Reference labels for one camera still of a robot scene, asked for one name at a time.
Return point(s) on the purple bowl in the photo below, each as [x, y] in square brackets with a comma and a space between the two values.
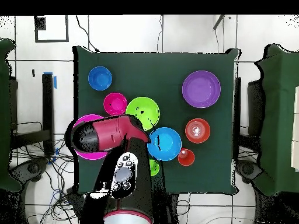
[201, 89]

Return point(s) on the small dark blue bowl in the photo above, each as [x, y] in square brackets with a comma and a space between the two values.
[100, 78]

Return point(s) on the red bowl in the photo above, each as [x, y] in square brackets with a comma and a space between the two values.
[115, 104]

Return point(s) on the black power brick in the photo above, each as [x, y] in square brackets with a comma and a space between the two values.
[74, 200]

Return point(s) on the large light blue bowl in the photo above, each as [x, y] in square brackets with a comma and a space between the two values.
[168, 144]

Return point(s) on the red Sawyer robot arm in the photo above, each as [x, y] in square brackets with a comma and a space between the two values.
[109, 133]

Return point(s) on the black floor stand base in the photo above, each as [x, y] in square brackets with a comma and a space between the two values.
[247, 169]
[32, 168]

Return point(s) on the green bowl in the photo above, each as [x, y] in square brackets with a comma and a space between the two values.
[147, 109]

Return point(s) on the green cloth side table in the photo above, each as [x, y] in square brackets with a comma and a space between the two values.
[4, 116]
[280, 93]

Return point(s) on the dark green tablecloth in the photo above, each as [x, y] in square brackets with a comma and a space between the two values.
[151, 77]

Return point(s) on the green cup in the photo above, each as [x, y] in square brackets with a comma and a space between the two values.
[154, 168]

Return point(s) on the orange cup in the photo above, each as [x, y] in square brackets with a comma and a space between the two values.
[186, 158]

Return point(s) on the black metal stand frame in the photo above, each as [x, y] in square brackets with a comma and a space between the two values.
[48, 105]

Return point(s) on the orange bowl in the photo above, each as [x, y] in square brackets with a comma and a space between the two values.
[197, 130]

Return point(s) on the white box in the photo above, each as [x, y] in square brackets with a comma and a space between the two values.
[296, 128]

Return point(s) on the large pink bowl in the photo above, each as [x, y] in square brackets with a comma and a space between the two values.
[91, 155]

